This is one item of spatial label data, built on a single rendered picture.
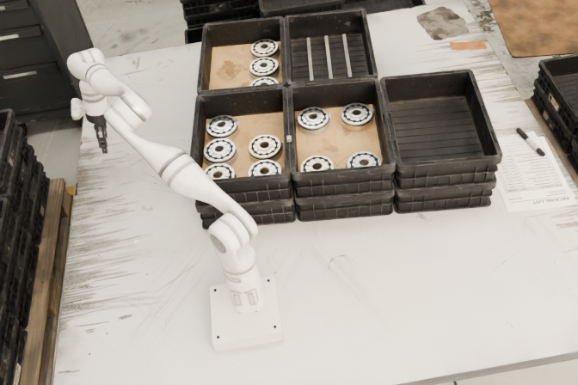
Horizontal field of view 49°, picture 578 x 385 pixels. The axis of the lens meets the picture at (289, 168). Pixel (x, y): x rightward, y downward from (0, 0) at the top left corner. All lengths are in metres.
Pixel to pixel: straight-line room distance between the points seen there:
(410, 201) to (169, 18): 2.65
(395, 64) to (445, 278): 0.97
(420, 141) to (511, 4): 2.24
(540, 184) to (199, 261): 1.09
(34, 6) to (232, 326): 1.89
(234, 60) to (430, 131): 0.79
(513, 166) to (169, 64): 1.39
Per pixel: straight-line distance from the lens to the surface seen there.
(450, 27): 2.71
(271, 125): 2.11
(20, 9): 3.18
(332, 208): 1.94
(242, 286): 1.68
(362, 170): 1.81
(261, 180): 1.81
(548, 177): 2.17
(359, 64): 2.31
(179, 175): 1.59
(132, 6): 4.46
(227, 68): 2.36
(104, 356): 1.87
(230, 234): 1.53
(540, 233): 2.02
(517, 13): 4.09
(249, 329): 1.75
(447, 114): 2.13
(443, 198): 1.97
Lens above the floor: 2.27
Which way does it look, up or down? 47 degrees down
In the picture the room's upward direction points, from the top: 8 degrees counter-clockwise
